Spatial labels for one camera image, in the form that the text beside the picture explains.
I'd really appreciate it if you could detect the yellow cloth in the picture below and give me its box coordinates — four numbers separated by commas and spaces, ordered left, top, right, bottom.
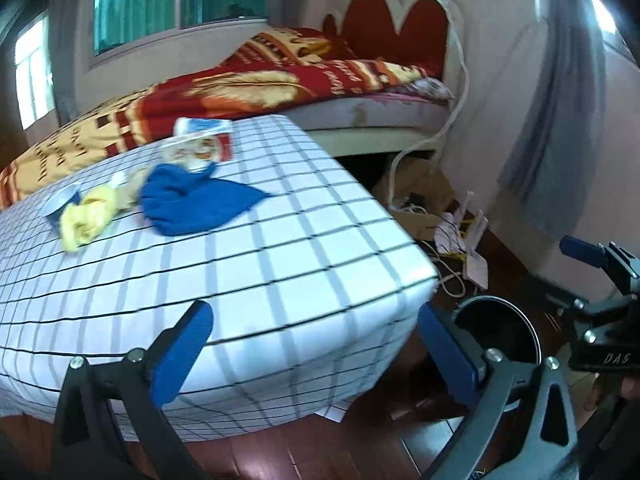
59, 184, 121, 252

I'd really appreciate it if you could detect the long grey embroidered curtain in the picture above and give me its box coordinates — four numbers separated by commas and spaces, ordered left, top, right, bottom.
500, 0, 601, 241

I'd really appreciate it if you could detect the bed with red yellow blanket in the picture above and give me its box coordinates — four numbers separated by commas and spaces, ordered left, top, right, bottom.
0, 27, 431, 211

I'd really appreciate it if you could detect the red snack packet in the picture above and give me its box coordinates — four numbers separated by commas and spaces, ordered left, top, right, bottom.
161, 132, 236, 175

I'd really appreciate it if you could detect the bright side window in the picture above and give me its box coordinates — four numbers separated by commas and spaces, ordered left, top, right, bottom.
590, 0, 621, 46

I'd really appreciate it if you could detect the beige wrapper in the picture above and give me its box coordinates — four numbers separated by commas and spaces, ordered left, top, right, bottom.
112, 169, 151, 207

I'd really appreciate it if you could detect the yellow cable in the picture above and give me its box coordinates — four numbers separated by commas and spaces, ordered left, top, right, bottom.
440, 215, 476, 261

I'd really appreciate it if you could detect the long white cable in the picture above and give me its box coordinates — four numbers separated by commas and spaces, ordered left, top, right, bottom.
390, 30, 471, 201

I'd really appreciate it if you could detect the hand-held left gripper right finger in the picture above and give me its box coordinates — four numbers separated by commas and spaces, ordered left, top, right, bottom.
416, 301, 581, 480

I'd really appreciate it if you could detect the grey curtain beside small window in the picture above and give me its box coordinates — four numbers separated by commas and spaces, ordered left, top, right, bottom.
50, 0, 98, 126

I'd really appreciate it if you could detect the tangle of white cables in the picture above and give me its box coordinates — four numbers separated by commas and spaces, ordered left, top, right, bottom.
430, 245, 468, 301

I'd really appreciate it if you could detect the blue cloth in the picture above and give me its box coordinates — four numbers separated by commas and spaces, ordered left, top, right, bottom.
139, 161, 275, 237

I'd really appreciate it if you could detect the grey mattress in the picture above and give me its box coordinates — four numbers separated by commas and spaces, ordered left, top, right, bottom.
295, 95, 451, 133

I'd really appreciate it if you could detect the black trash bin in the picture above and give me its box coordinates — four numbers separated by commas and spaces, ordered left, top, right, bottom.
452, 294, 542, 376

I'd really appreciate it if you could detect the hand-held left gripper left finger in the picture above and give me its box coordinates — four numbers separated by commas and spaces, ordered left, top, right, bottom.
50, 299, 215, 480

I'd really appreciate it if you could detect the floral pillow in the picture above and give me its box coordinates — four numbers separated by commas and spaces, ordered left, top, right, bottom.
395, 80, 453, 101

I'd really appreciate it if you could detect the large window with green curtain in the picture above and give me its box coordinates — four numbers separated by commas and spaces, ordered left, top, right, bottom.
92, 0, 271, 58

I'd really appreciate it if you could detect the white router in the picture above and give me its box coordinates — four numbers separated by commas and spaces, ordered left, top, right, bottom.
460, 192, 491, 291

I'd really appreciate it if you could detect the cardboard box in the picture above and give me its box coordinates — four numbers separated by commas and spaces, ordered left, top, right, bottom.
372, 157, 461, 241

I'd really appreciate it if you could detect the table with checked cloth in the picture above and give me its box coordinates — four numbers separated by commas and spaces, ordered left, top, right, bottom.
0, 114, 441, 443

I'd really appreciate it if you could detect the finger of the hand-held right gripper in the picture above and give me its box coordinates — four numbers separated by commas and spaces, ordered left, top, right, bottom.
559, 235, 640, 291
544, 284, 601, 346

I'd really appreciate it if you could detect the person's right hand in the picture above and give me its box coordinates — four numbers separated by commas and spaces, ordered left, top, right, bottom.
582, 374, 608, 411

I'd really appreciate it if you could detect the small bright window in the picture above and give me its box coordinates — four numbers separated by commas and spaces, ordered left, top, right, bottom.
12, 15, 56, 131

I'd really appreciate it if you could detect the white bed with red headboard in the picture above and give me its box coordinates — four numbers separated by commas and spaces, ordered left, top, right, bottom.
300, 0, 468, 161

